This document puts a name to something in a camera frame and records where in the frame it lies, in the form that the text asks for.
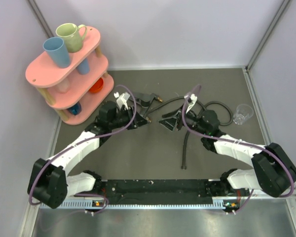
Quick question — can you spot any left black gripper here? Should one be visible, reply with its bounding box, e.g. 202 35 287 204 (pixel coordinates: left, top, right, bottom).
109 105 149 130

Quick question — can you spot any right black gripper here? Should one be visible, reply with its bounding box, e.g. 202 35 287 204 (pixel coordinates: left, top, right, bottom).
159 103 209 135

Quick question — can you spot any black fitting with brass connectors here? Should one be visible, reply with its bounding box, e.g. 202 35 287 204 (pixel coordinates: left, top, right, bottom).
130 91 163 123

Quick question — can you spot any black rubber hose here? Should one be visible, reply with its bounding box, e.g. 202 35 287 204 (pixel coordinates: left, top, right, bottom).
149 96 234 170

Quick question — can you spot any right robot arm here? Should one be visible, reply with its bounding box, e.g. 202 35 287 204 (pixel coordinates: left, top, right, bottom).
159 109 296 198

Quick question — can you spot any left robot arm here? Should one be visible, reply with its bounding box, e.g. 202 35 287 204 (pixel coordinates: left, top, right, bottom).
27 101 149 209

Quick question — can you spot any orange bowl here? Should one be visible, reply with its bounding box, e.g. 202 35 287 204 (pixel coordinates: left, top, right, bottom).
88 78 104 93

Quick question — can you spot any dark blue cup bottom shelf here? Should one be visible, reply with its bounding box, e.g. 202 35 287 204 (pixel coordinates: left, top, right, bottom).
67 102 82 116

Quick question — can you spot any pink three-tier shelf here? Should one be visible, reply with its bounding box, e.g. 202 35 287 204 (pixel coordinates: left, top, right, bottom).
25 26 114 125

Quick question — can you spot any small blue cup middle shelf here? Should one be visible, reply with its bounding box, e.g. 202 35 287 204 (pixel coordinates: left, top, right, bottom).
76 58 90 75

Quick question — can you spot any translucent pink cup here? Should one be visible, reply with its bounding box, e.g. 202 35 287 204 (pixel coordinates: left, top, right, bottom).
55 78 70 93

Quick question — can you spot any clear plastic cup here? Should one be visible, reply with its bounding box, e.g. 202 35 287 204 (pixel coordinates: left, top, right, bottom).
233 104 254 125

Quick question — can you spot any green ceramic mug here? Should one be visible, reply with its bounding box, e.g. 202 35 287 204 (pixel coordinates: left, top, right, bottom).
55 23 88 53

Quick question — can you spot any blue plastic tumbler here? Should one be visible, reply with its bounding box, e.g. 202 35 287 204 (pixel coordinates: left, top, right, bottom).
43 37 71 68

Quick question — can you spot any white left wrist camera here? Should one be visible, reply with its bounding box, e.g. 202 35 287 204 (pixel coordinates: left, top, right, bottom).
113 92 130 110

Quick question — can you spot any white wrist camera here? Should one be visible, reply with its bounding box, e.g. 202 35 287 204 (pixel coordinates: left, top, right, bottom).
113 92 130 110
184 92 197 114

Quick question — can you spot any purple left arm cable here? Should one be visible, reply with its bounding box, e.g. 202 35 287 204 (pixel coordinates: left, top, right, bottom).
29 85 138 205

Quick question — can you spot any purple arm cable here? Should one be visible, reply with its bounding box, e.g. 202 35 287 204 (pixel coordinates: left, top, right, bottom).
29 85 138 205
182 83 296 198

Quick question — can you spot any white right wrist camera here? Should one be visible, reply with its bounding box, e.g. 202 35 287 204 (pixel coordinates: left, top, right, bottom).
184 92 197 114

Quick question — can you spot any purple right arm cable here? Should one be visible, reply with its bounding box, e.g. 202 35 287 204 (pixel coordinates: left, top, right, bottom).
182 83 296 198

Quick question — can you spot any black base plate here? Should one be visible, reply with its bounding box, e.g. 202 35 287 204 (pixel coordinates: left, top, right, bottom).
74 179 237 205

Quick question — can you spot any grey slotted cable duct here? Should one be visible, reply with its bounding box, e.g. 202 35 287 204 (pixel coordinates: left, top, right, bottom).
39 197 227 210

